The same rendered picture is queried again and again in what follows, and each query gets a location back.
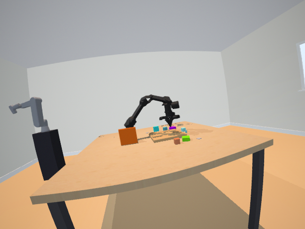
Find teal block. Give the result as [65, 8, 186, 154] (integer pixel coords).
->
[153, 126, 159, 132]

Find green block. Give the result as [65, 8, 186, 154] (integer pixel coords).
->
[182, 135, 190, 142]

